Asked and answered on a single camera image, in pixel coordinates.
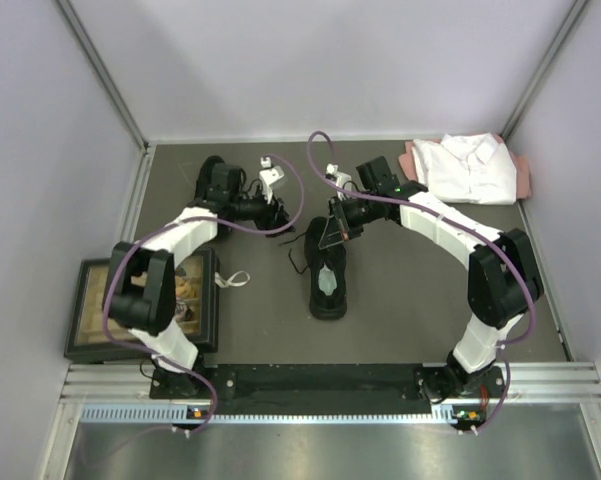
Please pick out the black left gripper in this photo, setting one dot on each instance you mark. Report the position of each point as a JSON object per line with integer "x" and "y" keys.
{"x": 273, "y": 215}

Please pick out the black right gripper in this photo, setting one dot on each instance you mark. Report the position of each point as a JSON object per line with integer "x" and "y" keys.
{"x": 335, "y": 232}

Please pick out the black shoe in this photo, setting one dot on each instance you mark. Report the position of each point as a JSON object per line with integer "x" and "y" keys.
{"x": 204, "y": 176}
{"x": 328, "y": 293}

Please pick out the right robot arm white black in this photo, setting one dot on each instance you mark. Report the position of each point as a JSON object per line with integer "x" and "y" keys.
{"x": 503, "y": 277}

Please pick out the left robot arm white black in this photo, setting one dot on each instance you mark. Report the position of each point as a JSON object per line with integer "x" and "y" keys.
{"x": 140, "y": 293}

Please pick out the white ribbon loop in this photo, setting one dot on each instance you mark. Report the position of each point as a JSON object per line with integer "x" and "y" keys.
{"x": 235, "y": 280}

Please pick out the white folded shirt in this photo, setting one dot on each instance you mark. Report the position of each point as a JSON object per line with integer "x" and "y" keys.
{"x": 462, "y": 170}

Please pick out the black framed compartment box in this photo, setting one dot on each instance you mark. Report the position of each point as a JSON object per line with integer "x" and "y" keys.
{"x": 195, "y": 288}

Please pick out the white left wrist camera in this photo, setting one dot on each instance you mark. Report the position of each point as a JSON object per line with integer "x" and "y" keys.
{"x": 271, "y": 176}

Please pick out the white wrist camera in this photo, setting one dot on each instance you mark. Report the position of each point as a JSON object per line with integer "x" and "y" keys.
{"x": 271, "y": 176}
{"x": 338, "y": 179}

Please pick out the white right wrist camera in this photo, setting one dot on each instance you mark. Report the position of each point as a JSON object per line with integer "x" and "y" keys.
{"x": 338, "y": 179}

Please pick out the black base plate strip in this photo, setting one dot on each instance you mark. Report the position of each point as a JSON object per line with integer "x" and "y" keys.
{"x": 340, "y": 389}

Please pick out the white slotted cable duct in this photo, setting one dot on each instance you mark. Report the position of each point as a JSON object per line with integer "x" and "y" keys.
{"x": 190, "y": 415}

